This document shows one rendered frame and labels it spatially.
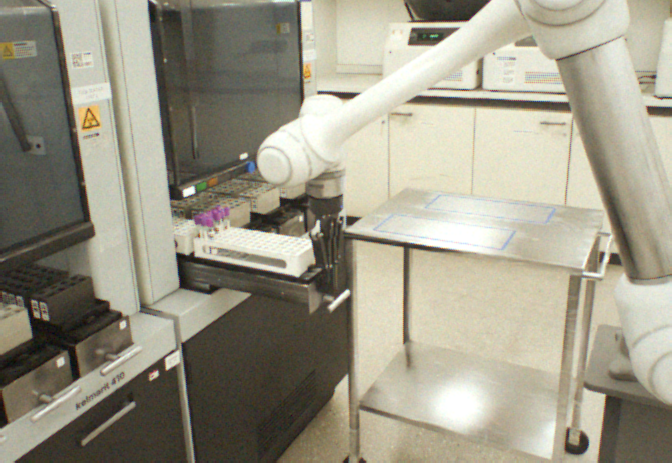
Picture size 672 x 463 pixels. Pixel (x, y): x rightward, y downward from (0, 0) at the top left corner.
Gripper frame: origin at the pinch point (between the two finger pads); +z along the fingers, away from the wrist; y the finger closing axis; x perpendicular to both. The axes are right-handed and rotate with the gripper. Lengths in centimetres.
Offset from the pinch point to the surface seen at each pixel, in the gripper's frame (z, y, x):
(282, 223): -0.9, -26.3, -28.8
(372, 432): 80, -49, -12
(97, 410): 15, 45, -28
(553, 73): -21, -231, 9
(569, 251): -2, -33, 47
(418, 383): 52, -43, 6
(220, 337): 18.7, 5.7, -28.3
